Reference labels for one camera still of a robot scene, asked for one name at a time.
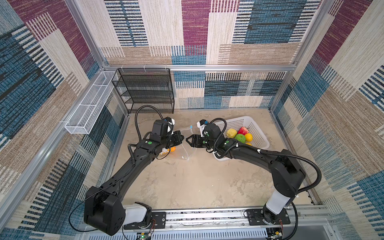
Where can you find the white plastic basket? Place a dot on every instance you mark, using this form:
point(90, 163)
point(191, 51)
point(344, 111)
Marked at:
point(259, 138)

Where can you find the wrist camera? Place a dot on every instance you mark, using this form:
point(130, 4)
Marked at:
point(170, 125)
point(201, 125)

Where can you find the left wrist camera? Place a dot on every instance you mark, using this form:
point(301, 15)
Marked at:
point(170, 125)

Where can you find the black wire shelf rack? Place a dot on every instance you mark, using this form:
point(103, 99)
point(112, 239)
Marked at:
point(139, 87)

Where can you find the dark green lime toy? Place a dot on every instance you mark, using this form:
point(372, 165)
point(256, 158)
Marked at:
point(241, 138)

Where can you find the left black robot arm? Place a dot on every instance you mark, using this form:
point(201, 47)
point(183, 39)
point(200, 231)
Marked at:
point(103, 208)

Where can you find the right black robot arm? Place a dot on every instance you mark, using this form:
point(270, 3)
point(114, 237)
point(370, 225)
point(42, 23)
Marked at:
point(287, 173)

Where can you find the aluminium rail frame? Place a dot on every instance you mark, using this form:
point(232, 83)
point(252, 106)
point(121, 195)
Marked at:
point(313, 223)

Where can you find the clear zip top bag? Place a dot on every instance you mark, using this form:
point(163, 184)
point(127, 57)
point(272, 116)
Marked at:
point(183, 151)

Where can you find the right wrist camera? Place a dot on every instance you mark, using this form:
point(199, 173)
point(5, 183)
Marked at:
point(201, 125)

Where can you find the yellow lemon toy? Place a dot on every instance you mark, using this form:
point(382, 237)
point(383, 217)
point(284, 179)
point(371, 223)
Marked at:
point(249, 137)

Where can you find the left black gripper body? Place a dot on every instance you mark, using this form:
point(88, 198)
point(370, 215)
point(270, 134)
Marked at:
point(170, 140)

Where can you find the white wire mesh tray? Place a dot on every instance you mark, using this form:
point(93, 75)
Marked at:
point(87, 112)

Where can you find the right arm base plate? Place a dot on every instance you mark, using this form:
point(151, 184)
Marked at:
point(263, 217)

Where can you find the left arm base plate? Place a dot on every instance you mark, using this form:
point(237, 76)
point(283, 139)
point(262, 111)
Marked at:
point(156, 220)

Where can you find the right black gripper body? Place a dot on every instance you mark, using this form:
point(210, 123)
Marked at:
point(201, 142)

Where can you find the orange carrot toy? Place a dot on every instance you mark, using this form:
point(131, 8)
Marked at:
point(171, 148)

